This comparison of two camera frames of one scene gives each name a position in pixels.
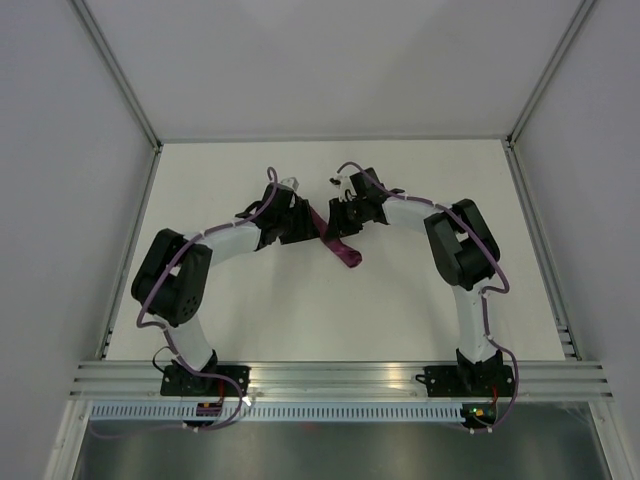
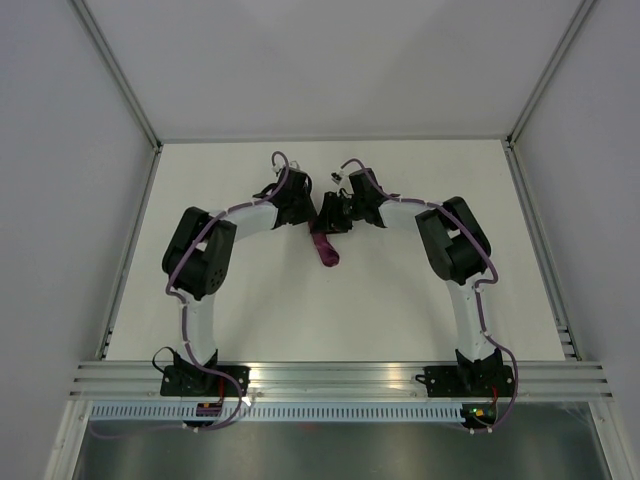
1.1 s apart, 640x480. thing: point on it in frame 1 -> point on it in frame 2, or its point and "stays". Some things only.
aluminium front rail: x=112 y=380 stays
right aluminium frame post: x=582 y=11 stays
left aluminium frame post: x=113 y=63 stays
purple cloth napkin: x=346 y=252 -> x=324 y=247
